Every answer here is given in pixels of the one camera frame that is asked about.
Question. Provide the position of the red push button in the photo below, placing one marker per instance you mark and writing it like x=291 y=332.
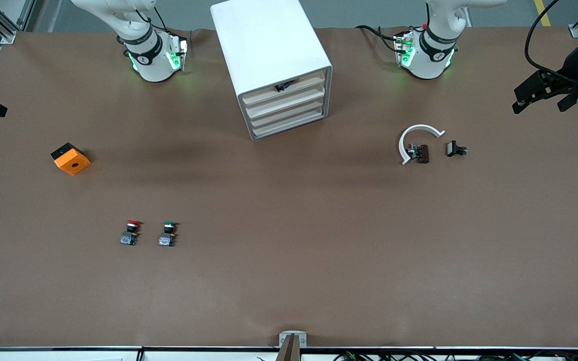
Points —
x=129 y=234

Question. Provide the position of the white beige drawer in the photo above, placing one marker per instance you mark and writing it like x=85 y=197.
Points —
x=304 y=105
x=304 y=94
x=304 y=116
x=304 y=83

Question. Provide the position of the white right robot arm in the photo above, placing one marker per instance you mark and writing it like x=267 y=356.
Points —
x=151 y=55

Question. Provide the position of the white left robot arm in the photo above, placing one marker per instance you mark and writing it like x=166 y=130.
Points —
x=432 y=55

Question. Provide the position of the green push button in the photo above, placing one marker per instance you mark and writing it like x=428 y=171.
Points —
x=168 y=235

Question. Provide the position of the black part inside drawer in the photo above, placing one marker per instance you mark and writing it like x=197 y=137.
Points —
x=283 y=86

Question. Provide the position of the white drawer cabinet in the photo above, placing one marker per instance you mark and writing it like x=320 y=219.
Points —
x=264 y=45

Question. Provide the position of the small black component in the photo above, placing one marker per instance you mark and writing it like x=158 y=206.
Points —
x=452 y=148

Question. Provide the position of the orange box with hole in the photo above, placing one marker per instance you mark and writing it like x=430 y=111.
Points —
x=70 y=160

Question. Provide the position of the dark brown small component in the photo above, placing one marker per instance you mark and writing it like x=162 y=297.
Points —
x=422 y=153

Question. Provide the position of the brown table cover mat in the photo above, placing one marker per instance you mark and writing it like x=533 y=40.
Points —
x=289 y=276

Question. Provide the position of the grey metal bracket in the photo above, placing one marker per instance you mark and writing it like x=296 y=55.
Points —
x=284 y=337

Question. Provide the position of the brown tapered post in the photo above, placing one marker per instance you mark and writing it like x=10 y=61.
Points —
x=290 y=351

